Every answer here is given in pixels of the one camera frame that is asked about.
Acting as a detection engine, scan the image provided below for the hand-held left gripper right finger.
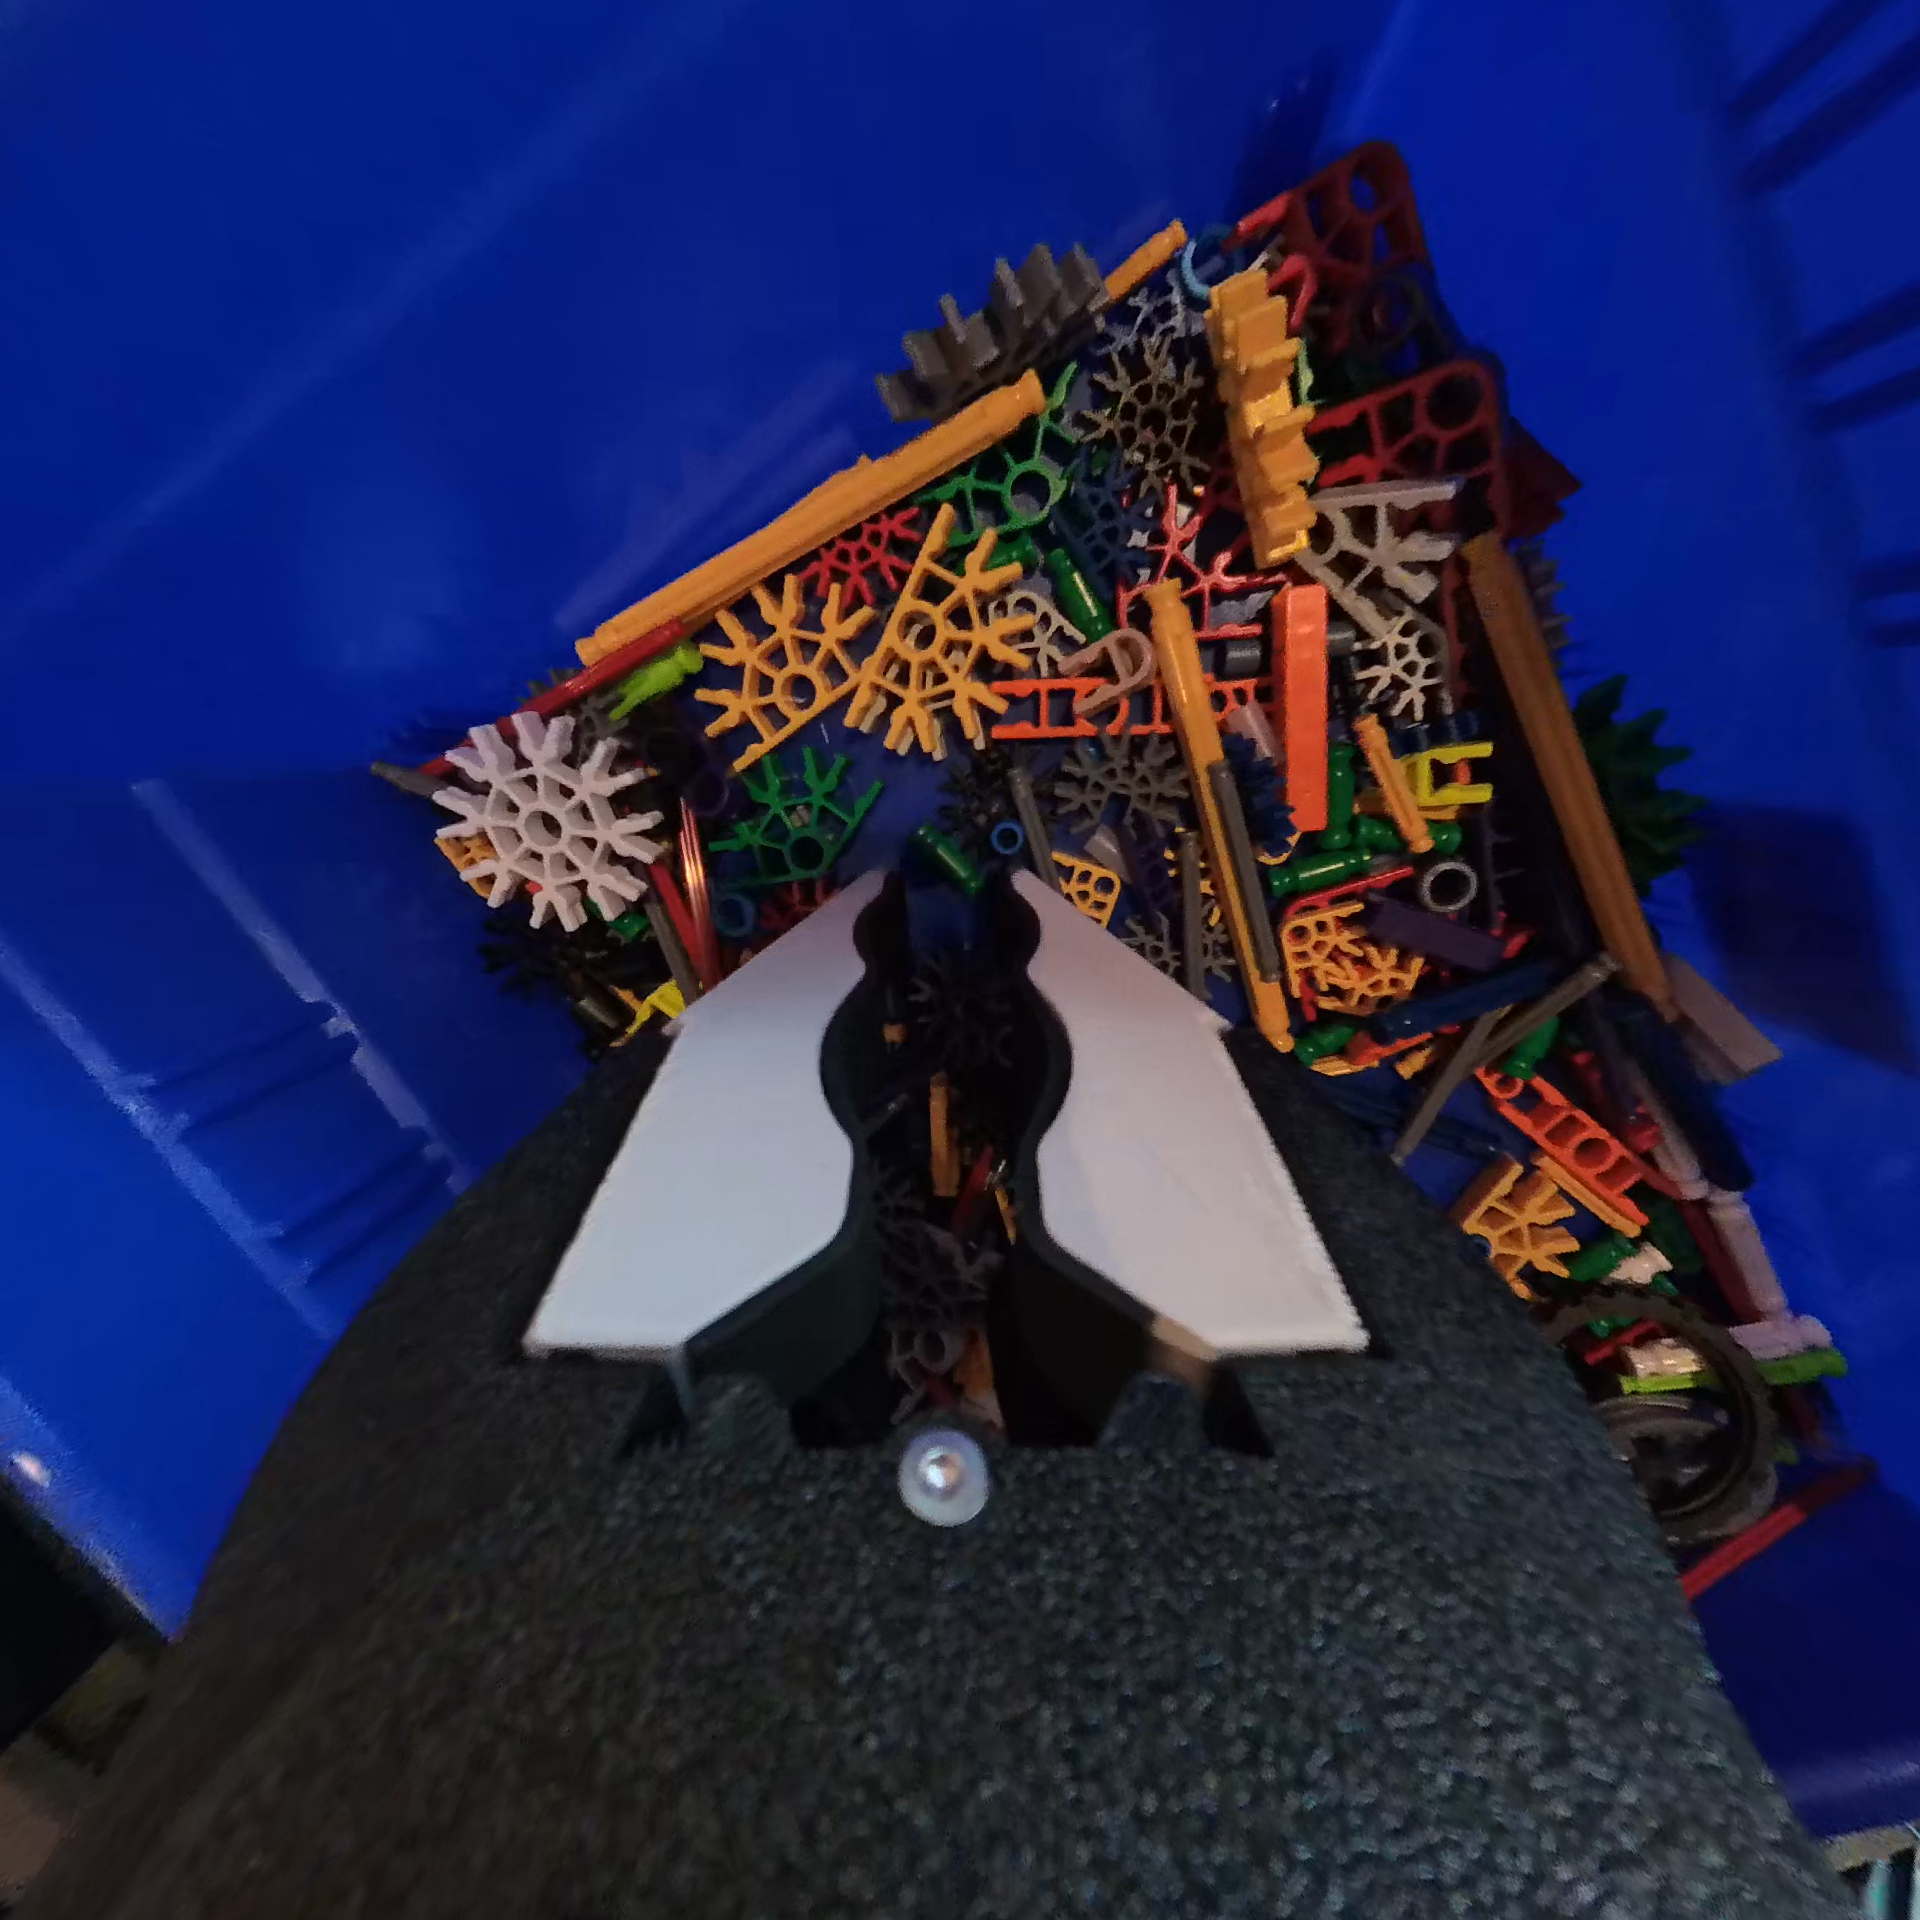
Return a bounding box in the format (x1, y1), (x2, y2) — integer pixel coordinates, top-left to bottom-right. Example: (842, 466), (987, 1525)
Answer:
(1002, 868), (1372, 1449)

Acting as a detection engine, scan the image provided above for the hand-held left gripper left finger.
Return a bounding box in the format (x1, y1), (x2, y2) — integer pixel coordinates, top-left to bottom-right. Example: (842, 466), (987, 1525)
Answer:
(519, 868), (892, 1411)

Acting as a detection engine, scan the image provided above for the pile of toy pieces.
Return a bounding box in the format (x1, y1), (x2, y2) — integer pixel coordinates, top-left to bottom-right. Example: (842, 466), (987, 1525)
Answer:
(372, 142), (1877, 1601)

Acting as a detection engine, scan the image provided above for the blue bin with square tag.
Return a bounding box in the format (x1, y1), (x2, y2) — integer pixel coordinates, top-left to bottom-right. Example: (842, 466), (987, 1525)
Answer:
(0, 0), (1920, 1848)

